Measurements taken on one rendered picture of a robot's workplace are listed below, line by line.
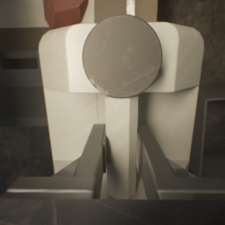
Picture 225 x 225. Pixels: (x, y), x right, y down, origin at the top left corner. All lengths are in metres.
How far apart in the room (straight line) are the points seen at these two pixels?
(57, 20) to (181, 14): 1.20
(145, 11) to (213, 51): 1.19
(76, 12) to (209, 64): 1.32
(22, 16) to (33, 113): 0.27
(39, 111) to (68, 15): 0.26
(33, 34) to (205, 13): 1.35
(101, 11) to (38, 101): 0.29
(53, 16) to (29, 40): 0.10
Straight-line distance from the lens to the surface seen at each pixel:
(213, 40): 1.65
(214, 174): 1.30
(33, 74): 0.48
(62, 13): 0.50
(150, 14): 0.52
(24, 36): 0.57
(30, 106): 0.50
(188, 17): 1.59
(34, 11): 0.56
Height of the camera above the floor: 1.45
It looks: 74 degrees down
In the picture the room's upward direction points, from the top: 175 degrees counter-clockwise
